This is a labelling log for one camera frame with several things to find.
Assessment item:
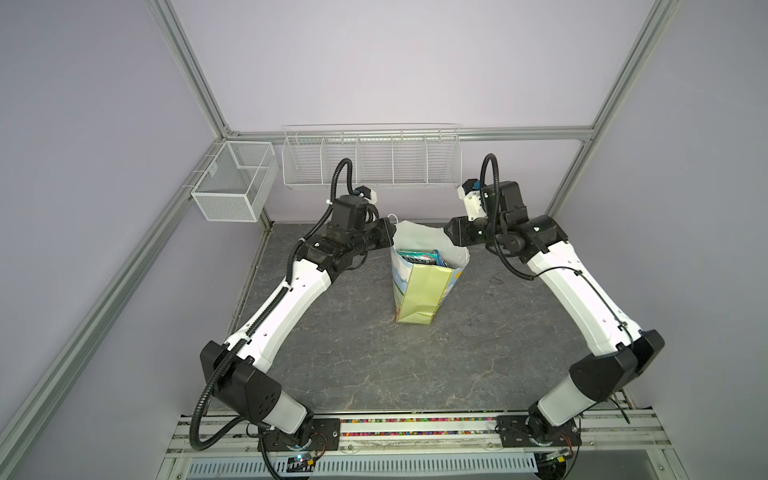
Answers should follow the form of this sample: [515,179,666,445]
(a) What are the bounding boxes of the blue snack packet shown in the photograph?
[433,250,450,268]

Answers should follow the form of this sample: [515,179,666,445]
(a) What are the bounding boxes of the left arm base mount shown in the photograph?
[262,417,341,452]

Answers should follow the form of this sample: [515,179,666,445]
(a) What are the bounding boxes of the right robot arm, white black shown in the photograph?
[444,153,665,446]

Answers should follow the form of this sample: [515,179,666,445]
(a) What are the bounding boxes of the teal Fox's mint bag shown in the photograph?
[397,250,438,266]

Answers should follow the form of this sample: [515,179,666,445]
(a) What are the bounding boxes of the white mesh basket, small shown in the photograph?
[192,141,279,223]

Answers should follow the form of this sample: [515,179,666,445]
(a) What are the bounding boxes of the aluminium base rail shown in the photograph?
[158,409,673,460]

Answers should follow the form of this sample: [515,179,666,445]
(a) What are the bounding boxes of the white wire basket, long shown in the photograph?
[282,123,462,188]

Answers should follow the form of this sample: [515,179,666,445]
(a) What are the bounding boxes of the paper bag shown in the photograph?
[390,221,470,325]

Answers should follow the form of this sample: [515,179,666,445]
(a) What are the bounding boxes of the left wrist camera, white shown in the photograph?
[354,185,378,205]

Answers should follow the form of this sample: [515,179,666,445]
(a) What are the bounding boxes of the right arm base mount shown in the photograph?
[494,414,582,448]

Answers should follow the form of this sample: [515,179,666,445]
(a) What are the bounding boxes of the white vented cable duct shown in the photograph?
[184,452,539,479]

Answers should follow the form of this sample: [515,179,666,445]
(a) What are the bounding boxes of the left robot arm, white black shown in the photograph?
[188,158,396,451]

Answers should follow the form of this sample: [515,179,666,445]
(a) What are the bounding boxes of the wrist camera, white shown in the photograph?
[354,185,378,205]
[456,178,487,221]

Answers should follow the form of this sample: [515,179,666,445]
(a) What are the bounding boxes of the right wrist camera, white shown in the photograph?
[456,178,487,221]

